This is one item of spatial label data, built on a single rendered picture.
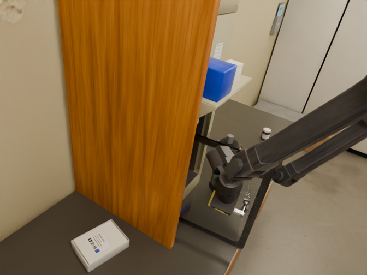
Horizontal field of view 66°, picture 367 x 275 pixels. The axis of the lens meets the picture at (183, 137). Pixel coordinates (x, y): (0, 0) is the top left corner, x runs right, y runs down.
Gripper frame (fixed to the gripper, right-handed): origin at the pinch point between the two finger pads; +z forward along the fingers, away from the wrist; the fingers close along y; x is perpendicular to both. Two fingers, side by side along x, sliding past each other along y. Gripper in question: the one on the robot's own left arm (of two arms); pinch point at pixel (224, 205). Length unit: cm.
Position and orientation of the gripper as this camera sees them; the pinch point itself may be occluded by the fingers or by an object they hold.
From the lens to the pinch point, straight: 92.8
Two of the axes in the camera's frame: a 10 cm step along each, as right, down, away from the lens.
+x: 8.9, 3.5, -2.9
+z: 0.4, 5.8, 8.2
